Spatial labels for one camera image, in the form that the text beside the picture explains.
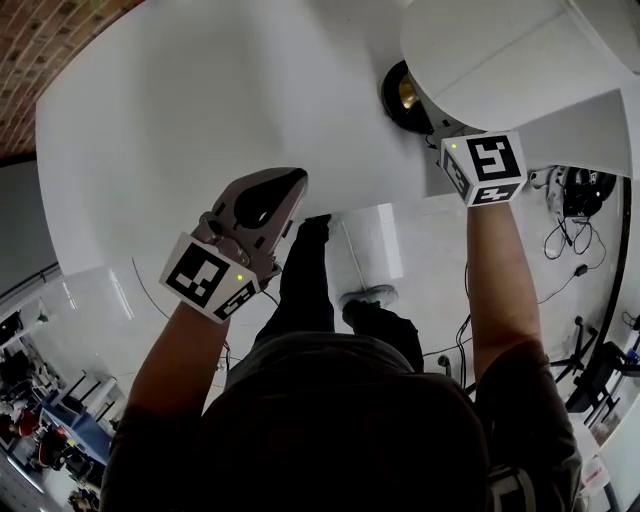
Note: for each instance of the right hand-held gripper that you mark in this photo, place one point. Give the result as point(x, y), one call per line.
point(487, 165)

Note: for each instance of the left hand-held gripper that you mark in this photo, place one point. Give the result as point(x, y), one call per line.
point(200, 275)

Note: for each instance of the white table lamp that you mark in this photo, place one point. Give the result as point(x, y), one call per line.
point(475, 50)

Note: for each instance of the person's left forearm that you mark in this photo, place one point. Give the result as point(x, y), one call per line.
point(175, 360)

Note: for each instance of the person's right forearm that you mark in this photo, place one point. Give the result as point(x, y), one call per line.
point(505, 300)

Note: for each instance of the white desk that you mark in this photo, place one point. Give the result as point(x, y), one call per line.
point(175, 125)

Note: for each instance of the small white device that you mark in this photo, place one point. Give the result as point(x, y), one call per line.
point(536, 178)

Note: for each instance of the person's legs in black trousers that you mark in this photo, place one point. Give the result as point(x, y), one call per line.
point(305, 280)

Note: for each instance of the black headset gear pile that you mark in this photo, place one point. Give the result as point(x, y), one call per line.
point(585, 192)

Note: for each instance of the person's grey shoe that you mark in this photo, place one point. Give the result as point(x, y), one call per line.
point(372, 295)

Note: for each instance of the person's torso in grey shirt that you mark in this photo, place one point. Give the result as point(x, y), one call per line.
point(325, 440)

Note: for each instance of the blue partition panel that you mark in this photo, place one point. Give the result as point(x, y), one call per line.
point(80, 432)

